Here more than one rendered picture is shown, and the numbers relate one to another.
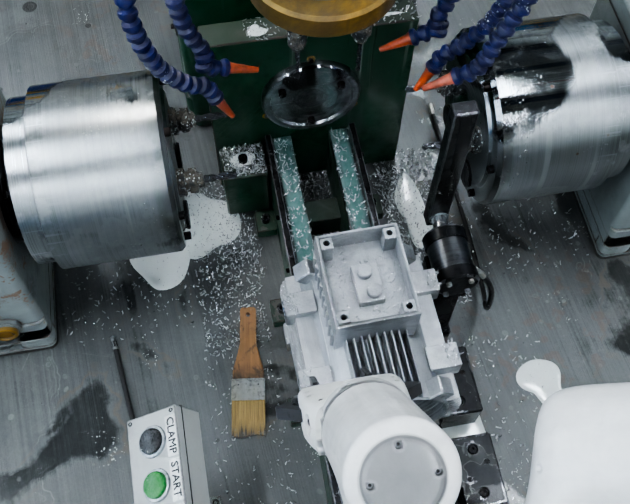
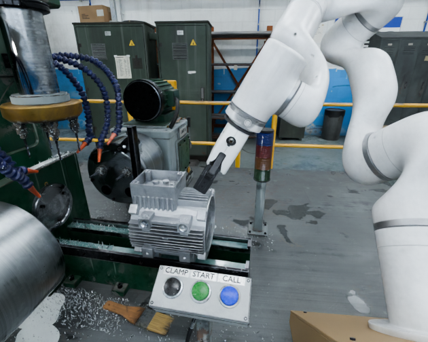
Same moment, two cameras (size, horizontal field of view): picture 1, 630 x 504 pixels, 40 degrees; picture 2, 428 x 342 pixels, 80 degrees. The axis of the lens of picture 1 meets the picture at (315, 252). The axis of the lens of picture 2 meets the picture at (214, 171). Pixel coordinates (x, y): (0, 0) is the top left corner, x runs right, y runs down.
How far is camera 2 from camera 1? 77 cm
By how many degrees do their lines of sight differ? 59
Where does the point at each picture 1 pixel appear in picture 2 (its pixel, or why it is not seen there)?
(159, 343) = not seen: outside the picture
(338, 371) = (186, 211)
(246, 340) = (121, 309)
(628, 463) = (302, 14)
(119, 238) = (31, 273)
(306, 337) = (162, 220)
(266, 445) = (179, 320)
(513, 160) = (145, 161)
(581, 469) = (300, 22)
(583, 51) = not seen: hidden behind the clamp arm
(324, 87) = (58, 197)
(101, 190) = (1, 245)
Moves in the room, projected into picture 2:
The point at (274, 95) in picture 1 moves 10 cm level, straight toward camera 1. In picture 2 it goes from (39, 210) to (66, 216)
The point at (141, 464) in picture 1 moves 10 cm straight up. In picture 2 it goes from (181, 300) to (179, 253)
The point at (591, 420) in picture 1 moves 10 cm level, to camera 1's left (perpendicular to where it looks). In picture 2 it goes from (287, 18) to (278, 9)
